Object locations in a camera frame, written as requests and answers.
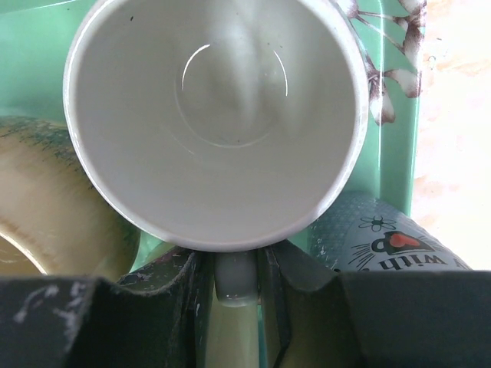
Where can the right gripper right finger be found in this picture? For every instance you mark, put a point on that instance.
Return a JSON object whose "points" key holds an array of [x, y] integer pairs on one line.
{"points": [[316, 317]]}

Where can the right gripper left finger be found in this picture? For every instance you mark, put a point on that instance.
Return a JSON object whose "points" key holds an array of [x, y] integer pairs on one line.
{"points": [[156, 316]]}

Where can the white grey mug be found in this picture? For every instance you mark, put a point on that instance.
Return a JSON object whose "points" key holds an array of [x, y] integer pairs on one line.
{"points": [[221, 126]]}

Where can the small blue-grey cup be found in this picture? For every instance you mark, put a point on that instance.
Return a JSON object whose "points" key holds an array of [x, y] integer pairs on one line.
{"points": [[362, 233]]}

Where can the beige mug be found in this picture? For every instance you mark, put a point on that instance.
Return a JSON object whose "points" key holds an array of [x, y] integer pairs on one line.
{"points": [[53, 220]]}

